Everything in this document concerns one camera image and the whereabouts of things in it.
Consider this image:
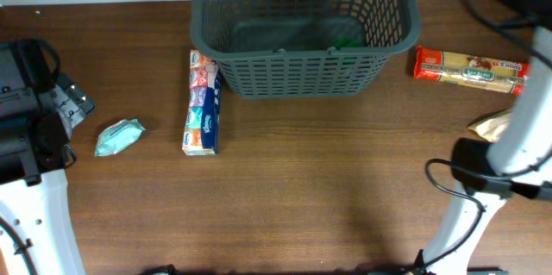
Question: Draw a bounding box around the brown paper bag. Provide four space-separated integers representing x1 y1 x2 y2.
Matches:
467 109 511 142

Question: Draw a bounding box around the grey plastic mesh basket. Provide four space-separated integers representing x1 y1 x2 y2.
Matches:
191 0 421 98

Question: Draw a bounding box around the teal wet wipes packet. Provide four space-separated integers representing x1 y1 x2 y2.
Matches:
95 119 146 157

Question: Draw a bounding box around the colourful Kleenex tissue pack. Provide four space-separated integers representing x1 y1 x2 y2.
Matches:
182 50 221 156

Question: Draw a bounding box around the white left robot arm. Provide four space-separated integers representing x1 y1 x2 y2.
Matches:
1 39 96 274

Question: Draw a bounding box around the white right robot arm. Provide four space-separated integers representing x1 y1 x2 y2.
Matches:
410 0 551 274

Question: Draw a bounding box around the San Remo spaghetti packet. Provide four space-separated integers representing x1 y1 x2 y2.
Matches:
413 47 530 96

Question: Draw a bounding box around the green lid spice jar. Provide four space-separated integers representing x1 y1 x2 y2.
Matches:
333 38 360 66

